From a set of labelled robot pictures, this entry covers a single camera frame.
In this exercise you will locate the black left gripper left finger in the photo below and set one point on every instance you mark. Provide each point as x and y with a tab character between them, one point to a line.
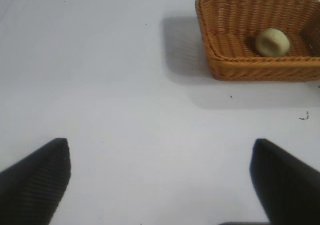
30	185

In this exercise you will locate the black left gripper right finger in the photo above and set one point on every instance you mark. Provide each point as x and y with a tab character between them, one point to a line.
287	185

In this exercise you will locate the pale yellow egg yolk pastry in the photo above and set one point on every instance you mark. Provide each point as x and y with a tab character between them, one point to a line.
272	42

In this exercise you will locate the brown woven wicker basket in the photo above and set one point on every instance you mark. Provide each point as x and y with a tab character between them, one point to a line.
250	67

